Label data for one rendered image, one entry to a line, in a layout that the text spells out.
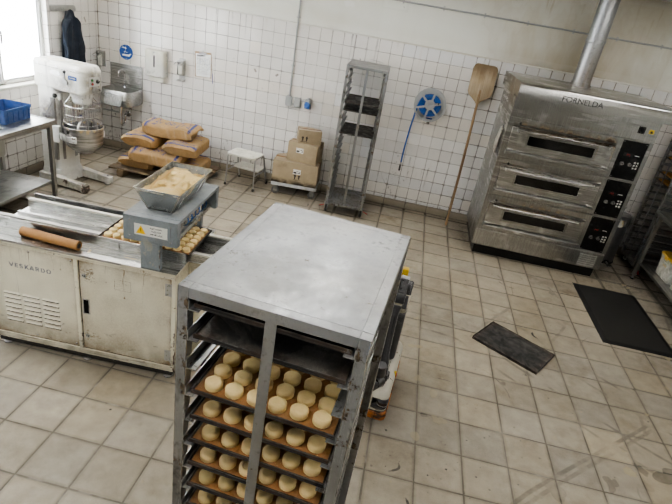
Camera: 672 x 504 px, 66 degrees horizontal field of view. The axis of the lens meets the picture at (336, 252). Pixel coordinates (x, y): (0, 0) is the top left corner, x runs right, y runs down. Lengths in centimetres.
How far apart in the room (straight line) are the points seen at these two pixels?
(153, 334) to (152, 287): 36
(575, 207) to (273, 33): 421
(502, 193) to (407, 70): 198
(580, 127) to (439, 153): 183
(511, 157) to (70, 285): 453
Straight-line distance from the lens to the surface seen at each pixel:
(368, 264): 148
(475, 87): 685
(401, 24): 685
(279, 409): 141
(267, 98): 723
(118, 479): 324
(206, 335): 136
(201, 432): 162
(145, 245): 324
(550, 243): 651
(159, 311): 345
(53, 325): 392
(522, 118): 601
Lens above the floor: 249
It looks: 26 degrees down
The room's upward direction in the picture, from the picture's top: 10 degrees clockwise
